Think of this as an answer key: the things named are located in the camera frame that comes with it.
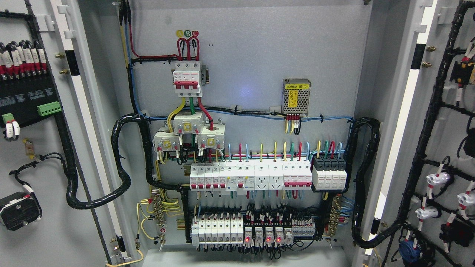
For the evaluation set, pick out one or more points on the white current transformers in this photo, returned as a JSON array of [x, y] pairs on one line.
[[189, 127]]

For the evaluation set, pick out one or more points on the white upper breaker row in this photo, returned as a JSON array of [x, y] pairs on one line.
[[223, 176]]

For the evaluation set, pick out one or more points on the white socket breaker row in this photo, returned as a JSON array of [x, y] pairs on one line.
[[282, 174]]

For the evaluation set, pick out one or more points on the metal mesh power supply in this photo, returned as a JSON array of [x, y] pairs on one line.
[[296, 95]]

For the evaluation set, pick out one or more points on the red white main breaker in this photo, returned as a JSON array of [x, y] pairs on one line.
[[189, 77]]

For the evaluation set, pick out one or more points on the white lower breaker row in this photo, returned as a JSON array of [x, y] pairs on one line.
[[217, 230]]

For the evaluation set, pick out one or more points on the lower relay terminal row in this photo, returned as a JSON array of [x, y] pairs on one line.
[[268, 228]]

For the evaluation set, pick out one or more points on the black surge protector block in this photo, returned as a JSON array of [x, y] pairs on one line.
[[329, 174]]

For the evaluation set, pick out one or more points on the black digital power meter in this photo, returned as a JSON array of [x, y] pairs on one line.
[[27, 91]]

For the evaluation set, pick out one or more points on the white rotary selector switch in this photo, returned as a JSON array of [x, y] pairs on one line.
[[19, 209]]

